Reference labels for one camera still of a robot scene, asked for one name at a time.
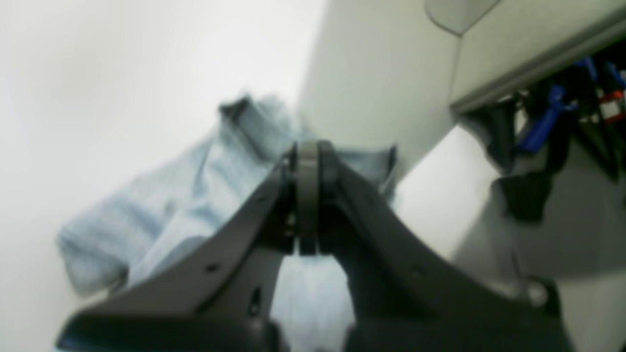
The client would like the blue tool in bin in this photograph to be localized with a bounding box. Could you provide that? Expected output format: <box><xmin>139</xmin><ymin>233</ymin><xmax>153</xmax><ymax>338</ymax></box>
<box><xmin>516</xmin><ymin>83</ymin><xmax>578</xmax><ymax>153</ymax></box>

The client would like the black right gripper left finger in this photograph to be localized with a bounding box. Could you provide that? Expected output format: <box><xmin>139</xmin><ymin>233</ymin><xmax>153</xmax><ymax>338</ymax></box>
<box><xmin>56</xmin><ymin>142</ymin><xmax>310</xmax><ymax>352</ymax></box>

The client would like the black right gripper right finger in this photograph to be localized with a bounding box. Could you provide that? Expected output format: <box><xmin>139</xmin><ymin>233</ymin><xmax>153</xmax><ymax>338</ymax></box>
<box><xmin>314</xmin><ymin>142</ymin><xmax>572</xmax><ymax>352</ymax></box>

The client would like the grey bin left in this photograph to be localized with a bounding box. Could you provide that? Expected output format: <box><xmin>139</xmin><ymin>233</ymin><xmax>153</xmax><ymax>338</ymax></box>
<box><xmin>425</xmin><ymin>0</ymin><xmax>625</xmax><ymax>280</ymax></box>

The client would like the grey T-shirt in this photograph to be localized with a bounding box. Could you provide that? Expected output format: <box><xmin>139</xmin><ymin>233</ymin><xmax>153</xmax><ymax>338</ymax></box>
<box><xmin>58</xmin><ymin>94</ymin><xmax>398</xmax><ymax>352</ymax></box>

